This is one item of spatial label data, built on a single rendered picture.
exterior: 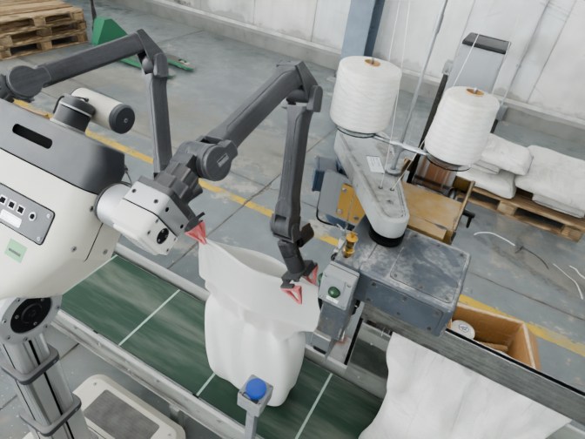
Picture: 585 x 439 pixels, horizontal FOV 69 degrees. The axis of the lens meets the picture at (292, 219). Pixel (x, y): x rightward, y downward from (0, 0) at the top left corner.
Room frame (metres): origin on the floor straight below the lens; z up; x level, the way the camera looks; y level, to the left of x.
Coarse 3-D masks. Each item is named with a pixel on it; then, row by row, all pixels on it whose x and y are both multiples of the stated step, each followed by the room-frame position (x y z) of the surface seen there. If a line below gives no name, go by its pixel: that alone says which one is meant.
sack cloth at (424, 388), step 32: (416, 352) 0.80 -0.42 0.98; (416, 384) 0.76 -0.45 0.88; (448, 384) 0.74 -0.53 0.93; (480, 384) 0.73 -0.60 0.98; (384, 416) 0.75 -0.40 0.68; (416, 416) 0.70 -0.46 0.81; (448, 416) 0.69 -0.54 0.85; (480, 416) 0.68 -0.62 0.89; (512, 416) 0.68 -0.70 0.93; (544, 416) 0.66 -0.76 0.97
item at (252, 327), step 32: (224, 256) 1.05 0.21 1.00; (256, 256) 1.07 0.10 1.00; (224, 288) 1.05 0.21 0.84; (256, 288) 0.98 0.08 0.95; (224, 320) 0.97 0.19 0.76; (256, 320) 0.95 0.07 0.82; (288, 320) 0.96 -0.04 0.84; (224, 352) 0.96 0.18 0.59; (256, 352) 0.90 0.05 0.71; (288, 352) 0.88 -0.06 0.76; (288, 384) 0.88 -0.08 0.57
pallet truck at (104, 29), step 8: (96, 16) 5.63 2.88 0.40; (96, 24) 5.56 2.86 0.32; (104, 24) 5.56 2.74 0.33; (112, 24) 5.67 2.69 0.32; (96, 32) 5.48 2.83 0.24; (104, 32) 5.52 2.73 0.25; (112, 32) 5.62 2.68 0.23; (120, 32) 5.74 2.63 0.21; (96, 40) 5.40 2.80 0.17; (104, 40) 5.47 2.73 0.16; (136, 56) 5.31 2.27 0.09; (168, 56) 5.49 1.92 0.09; (136, 64) 5.11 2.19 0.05; (176, 64) 5.34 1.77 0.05; (184, 64) 5.31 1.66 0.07; (192, 64) 5.38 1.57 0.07
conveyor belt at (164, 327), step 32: (96, 288) 1.34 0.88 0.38; (128, 288) 1.37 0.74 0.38; (160, 288) 1.40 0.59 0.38; (96, 320) 1.16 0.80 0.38; (128, 320) 1.19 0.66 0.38; (160, 320) 1.22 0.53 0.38; (192, 320) 1.24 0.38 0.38; (160, 352) 1.05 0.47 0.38; (192, 352) 1.08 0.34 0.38; (192, 384) 0.93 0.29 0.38; (224, 384) 0.95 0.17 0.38; (320, 384) 1.02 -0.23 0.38; (288, 416) 0.86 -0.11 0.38; (320, 416) 0.88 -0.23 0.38; (352, 416) 0.90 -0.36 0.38
